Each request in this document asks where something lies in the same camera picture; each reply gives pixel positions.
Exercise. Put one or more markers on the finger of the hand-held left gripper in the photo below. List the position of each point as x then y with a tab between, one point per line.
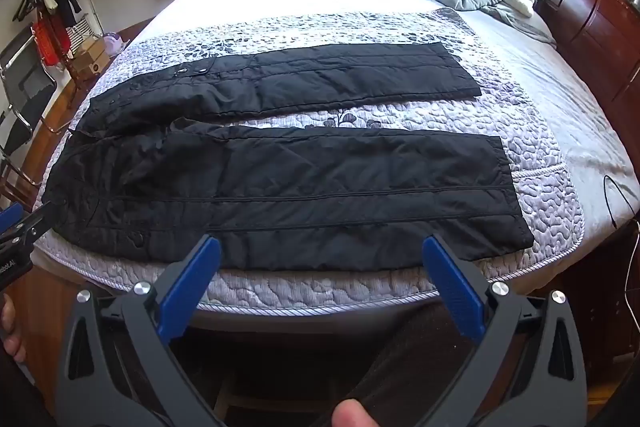
35	219

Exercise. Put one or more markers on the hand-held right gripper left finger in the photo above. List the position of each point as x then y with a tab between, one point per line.
192	277

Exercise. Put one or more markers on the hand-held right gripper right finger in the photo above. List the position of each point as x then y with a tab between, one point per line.
450	279

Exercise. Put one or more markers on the black pants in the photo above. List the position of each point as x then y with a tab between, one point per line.
300	197

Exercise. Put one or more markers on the person's left hand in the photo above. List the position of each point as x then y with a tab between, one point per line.
10	327

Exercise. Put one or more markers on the person's right hand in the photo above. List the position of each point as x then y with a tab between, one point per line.
352	414

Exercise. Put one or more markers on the person's leg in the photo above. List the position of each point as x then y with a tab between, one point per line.
400	357

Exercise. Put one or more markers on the black folding chair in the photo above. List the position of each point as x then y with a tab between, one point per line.
22	72

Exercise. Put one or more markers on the cardboard box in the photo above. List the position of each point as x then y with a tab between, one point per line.
90	59

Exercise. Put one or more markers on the red bag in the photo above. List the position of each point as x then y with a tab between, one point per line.
50	42

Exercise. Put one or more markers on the white cloth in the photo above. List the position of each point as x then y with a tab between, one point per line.
521	3

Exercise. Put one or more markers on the wooden headboard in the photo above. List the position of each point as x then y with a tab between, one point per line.
575	7

